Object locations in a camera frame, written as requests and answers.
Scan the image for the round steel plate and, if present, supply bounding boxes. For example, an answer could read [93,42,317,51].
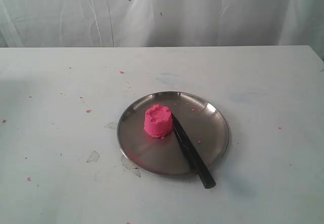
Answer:
[117,91,230,177]

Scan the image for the white backdrop curtain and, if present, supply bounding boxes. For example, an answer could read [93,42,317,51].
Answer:
[1,0,323,57]

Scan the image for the black knife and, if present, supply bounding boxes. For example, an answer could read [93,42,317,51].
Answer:
[171,114,216,189]

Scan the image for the pink putty lump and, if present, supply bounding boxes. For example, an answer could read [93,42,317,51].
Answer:
[144,104,173,138]

